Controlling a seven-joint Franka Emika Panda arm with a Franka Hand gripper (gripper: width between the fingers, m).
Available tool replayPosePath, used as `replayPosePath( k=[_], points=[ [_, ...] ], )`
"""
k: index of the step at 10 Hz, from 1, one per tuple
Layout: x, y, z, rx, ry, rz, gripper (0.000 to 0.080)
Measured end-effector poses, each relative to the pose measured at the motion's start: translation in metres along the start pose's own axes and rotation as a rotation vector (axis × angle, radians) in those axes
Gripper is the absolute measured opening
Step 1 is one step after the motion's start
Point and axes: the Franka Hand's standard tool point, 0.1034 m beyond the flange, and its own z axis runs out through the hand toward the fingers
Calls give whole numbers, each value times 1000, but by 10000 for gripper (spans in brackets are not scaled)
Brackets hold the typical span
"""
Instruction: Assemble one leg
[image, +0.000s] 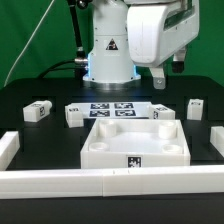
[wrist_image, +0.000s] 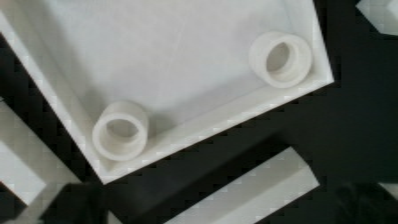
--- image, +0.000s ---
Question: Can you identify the white right fence wall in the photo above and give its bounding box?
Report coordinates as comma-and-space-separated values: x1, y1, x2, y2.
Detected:
210, 126, 224, 157

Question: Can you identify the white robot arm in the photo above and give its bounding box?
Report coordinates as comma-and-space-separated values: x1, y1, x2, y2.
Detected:
83, 0, 199, 90

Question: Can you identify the black base cable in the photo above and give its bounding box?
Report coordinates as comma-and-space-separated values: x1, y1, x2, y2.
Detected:
37, 59, 84, 80

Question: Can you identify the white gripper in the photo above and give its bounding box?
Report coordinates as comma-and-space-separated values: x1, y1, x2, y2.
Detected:
126, 0, 199, 90

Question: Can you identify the white sheet with AprilTags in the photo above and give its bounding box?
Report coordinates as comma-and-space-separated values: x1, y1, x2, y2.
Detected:
66, 102, 151, 119

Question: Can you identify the white thin cable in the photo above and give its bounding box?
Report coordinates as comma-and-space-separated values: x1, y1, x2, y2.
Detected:
3, 0, 57, 88

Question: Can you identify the white fence wall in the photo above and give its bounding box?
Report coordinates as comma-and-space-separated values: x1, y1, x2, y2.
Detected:
0, 165, 224, 199
0, 131, 20, 171
210, 126, 224, 157

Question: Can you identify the white left fence wall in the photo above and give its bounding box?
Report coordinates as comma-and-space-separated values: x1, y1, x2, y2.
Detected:
0, 131, 20, 171

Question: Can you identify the white front fence wall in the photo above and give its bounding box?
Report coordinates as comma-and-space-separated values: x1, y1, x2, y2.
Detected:
0, 165, 224, 199

